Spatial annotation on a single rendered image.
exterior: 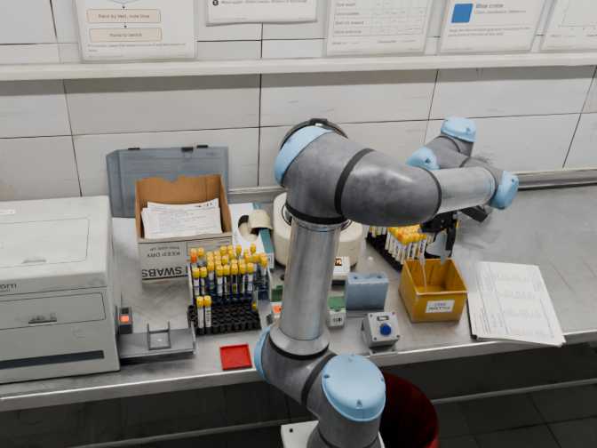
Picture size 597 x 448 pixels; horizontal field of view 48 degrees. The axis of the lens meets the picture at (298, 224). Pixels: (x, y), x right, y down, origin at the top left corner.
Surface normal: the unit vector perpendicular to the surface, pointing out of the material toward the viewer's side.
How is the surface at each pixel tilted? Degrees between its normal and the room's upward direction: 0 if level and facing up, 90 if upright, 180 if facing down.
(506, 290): 0
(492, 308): 0
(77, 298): 90
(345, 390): 7
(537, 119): 90
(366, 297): 90
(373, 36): 94
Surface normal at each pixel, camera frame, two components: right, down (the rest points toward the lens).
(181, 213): 0.04, -0.80
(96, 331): 0.20, 0.58
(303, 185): -0.64, 0.33
